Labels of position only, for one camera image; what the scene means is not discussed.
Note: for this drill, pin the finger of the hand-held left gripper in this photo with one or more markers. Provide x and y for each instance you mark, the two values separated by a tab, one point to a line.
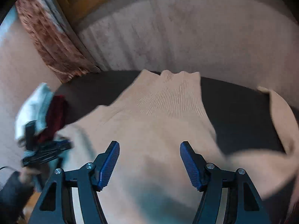
48	153
30	134

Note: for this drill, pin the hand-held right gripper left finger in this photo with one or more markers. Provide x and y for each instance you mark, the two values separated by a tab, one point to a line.
109	162

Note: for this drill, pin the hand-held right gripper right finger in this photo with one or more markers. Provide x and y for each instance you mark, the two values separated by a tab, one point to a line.
190	162

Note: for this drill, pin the beige knit sweater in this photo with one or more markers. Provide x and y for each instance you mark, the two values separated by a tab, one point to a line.
154	126

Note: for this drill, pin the white cloth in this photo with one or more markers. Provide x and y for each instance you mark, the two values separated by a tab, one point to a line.
32	107

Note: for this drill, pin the red garment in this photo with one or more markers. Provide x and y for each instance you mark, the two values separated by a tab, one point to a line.
55	119

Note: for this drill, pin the dark sofa seat cushion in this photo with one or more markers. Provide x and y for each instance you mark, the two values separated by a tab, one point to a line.
236	114

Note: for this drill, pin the reddish patterned curtain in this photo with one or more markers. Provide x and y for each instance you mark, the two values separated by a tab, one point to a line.
51	42

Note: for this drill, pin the beige sofa backrest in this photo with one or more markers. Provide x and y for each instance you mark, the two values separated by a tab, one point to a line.
186	35

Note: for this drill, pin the wooden frame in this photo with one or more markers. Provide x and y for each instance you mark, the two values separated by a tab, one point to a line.
77	2

